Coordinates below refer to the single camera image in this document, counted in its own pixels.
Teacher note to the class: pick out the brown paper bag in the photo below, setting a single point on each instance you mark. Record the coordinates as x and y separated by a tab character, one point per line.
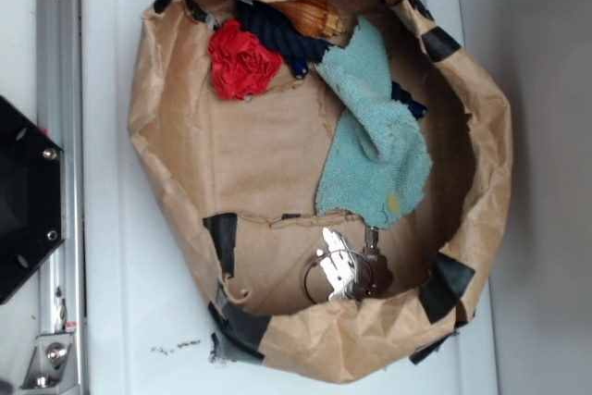
237	180

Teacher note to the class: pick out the teal terry cloth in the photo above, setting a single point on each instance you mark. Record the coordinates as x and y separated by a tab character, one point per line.
378	163

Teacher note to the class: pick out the red fabric flower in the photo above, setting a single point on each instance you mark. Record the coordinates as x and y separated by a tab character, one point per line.
241	65

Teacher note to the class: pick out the brown striped seashell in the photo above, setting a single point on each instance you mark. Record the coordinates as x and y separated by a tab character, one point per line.
312	18

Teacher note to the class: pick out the white tray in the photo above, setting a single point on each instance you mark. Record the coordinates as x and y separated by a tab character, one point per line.
148	327

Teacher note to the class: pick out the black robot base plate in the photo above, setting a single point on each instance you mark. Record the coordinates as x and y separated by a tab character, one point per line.
31	199

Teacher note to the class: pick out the aluminium frame rail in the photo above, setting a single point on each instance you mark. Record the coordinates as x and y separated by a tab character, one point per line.
59	360

